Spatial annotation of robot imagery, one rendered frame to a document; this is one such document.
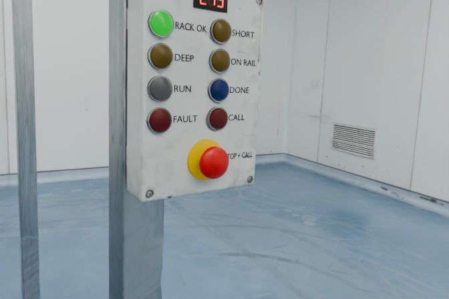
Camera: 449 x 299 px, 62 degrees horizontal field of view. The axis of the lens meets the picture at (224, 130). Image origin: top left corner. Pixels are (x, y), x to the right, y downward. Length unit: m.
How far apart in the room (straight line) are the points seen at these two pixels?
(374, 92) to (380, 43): 0.47
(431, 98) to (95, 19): 3.08
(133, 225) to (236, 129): 0.19
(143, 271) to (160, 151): 0.19
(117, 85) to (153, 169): 0.12
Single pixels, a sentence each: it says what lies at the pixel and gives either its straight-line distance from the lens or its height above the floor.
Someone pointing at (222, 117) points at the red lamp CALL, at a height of 0.97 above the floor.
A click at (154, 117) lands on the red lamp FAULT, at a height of 0.97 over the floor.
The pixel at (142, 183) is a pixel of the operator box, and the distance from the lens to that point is 0.45.
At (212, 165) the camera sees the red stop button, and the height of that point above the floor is 0.91.
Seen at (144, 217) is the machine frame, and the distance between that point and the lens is 0.53.
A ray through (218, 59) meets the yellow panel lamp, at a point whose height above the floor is 1.04.
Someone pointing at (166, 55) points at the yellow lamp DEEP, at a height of 1.04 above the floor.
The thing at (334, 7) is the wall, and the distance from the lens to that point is 4.44.
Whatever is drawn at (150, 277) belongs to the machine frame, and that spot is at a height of 0.74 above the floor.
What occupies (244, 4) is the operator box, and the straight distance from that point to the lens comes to 0.50.
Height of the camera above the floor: 1.01
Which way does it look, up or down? 8 degrees down
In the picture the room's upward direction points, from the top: 2 degrees clockwise
